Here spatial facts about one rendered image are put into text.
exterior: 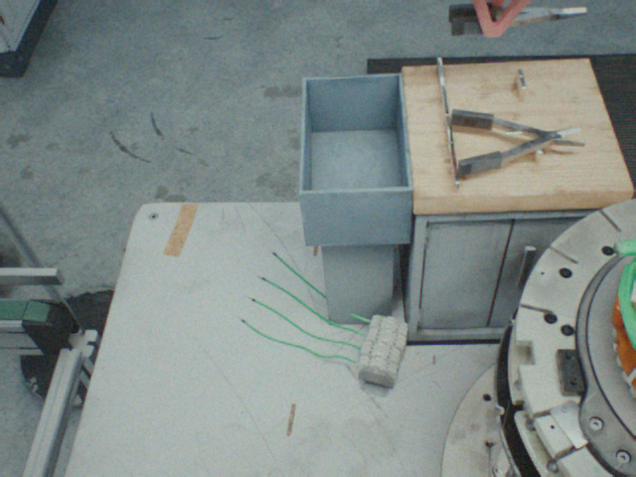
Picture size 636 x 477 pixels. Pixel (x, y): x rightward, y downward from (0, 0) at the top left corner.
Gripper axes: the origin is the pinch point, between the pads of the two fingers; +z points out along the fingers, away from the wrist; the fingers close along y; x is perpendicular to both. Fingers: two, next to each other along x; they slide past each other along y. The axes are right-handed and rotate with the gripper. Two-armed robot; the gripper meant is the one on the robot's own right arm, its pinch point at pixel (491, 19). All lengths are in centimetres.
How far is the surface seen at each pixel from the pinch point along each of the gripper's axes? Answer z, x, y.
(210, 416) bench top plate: 38, -31, 23
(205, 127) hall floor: 120, -58, -108
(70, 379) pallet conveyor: 47, -53, 13
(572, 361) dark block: 4.5, 1.8, 32.9
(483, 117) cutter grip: 6.2, -0.7, 6.6
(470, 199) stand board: 9.3, -2.5, 14.0
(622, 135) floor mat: 116, 70, -95
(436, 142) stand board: 9.2, -4.9, 6.8
